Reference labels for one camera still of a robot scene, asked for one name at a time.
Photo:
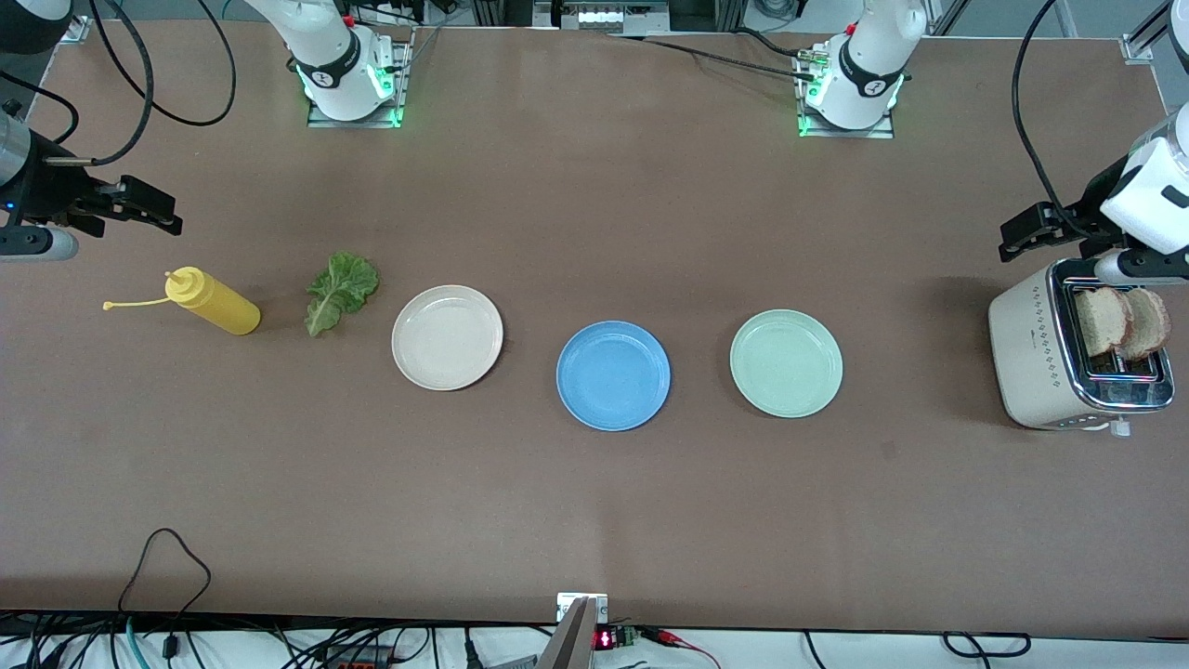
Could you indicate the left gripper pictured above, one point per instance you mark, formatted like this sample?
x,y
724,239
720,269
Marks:
x,y
1089,206

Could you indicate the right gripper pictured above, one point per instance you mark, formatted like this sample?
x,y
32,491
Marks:
x,y
48,189

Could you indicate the toasted bread slice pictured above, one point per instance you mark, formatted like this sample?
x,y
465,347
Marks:
x,y
1154,323
1101,321

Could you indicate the yellow squeeze bottle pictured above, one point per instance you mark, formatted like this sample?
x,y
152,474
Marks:
x,y
218,311

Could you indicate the green lettuce leaf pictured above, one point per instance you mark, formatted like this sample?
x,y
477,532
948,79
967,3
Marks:
x,y
342,286

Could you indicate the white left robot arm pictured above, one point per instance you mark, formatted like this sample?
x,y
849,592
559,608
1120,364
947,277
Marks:
x,y
873,56

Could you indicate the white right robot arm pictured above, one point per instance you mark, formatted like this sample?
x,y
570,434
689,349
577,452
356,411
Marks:
x,y
320,37

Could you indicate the pale green plate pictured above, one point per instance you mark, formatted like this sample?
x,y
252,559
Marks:
x,y
786,363

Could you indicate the beige plate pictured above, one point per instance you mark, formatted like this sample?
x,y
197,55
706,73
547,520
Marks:
x,y
447,337

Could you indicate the blue plate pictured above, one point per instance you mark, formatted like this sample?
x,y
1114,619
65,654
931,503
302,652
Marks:
x,y
613,376

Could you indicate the cream and chrome toaster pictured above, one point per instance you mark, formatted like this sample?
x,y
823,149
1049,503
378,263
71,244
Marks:
x,y
1031,362

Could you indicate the circuit board with red display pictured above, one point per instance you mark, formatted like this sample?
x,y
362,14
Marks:
x,y
606,639

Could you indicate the aluminium frame strut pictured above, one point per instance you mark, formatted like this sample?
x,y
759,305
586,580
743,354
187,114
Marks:
x,y
74,32
1138,46

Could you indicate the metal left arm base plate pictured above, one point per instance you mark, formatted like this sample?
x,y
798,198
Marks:
x,y
873,134

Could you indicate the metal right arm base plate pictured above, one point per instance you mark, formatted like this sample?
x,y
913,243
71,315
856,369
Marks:
x,y
401,84

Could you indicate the metal frame with lit panel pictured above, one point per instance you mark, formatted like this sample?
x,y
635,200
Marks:
x,y
604,17

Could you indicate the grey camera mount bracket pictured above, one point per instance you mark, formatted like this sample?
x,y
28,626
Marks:
x,y
571,646

